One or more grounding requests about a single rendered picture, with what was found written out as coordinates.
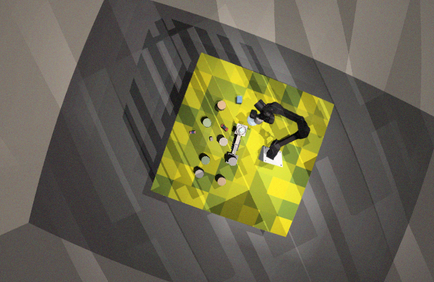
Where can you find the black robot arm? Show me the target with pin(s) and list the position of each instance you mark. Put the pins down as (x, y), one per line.
(275, 108)

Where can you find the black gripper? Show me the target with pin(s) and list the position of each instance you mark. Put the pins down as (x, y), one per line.
(254, 114)

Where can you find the dark green cylinder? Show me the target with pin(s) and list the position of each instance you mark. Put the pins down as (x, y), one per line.
(207, 122)
(205, 160)

